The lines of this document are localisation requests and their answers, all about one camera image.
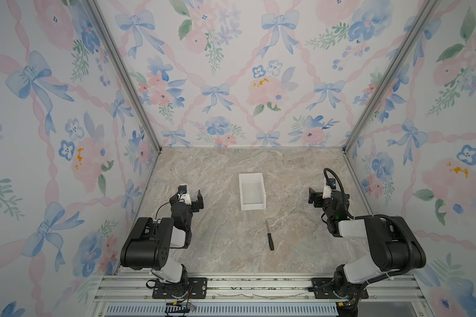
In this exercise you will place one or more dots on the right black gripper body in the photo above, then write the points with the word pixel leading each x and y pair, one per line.
pixel 326 204

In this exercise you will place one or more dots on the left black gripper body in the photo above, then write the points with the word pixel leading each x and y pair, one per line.
pixel 189 210

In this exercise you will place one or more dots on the black handled screwdriver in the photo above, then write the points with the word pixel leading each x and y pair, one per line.
pixel 269 237

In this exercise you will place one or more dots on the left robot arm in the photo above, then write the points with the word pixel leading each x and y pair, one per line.
pixel 150 241

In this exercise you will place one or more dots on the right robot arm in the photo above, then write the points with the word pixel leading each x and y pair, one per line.
pixel 392 249

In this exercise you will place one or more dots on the white plastic bin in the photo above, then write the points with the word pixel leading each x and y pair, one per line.
pixel 252 192

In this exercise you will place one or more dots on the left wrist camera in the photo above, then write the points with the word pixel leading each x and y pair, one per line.
pixel 183 195

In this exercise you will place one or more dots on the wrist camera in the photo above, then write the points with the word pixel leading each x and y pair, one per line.
pixel 329 188
pixel 183 195

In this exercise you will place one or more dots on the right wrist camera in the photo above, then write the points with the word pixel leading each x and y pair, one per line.
pixel 329 188

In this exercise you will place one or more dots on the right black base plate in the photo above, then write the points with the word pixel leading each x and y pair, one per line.
pixel 327 288

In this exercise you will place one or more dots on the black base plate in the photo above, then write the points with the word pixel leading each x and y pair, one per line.
pixel 187 288
pixel 327 288

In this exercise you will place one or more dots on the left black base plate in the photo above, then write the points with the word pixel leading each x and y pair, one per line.
pixel 187 288

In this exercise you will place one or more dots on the aluminium mounting rail frame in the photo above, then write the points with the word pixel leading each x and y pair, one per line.
pixel 130 293

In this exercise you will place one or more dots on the left aluminium corner post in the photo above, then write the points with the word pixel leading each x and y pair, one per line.
pixel 109 44

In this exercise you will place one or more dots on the aluminium corner post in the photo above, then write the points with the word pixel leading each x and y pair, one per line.
pixel 109 44
pixel 409 41

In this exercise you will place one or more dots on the right aluminium corner post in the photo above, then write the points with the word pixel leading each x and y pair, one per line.
pixel 409 41

